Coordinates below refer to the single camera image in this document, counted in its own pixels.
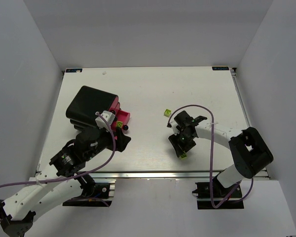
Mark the lime rectangular lego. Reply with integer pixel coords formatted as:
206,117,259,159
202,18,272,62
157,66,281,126
116,121,123,128

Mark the black drawer cabinet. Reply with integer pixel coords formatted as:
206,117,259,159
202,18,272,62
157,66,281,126
66,85,117,131

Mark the left blue corner label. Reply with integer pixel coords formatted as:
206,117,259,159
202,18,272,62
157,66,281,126
65,68,82,73

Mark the pink bottom drawer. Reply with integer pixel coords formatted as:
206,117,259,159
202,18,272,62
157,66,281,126
111,110,131,131

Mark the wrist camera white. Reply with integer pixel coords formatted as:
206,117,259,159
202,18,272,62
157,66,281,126
167,121,180,135
95,111,115,131

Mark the blue corner label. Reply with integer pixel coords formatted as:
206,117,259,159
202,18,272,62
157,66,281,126
65,68,82,73
212,66,229,71

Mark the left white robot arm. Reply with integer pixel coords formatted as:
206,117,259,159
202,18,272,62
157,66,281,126
0,127,131,237

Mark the lime square lego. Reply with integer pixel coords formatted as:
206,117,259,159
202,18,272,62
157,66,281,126
163,109,172,117

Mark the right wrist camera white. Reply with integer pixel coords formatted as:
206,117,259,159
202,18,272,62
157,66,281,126
167,121,180,135

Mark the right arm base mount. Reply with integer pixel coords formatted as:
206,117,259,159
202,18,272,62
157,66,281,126
192,182,244,210

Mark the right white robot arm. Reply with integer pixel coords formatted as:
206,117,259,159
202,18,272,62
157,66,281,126
167,111,274,194

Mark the right blue corner label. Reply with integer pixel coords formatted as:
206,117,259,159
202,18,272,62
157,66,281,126
212,66,229,71

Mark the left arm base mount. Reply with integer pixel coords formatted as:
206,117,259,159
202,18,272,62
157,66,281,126
62,174,115,207

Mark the pink top drawer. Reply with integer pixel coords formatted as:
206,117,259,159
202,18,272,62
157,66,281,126
109,96,119,111

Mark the aluminium table front rail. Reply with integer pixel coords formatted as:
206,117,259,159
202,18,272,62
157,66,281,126
37,170,269,181

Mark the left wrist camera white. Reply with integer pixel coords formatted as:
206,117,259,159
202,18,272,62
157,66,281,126
95,111,115,131

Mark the pink drawer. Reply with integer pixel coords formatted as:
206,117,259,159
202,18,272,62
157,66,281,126
110,102,121,116
109,96,119,111
111,110,131,131

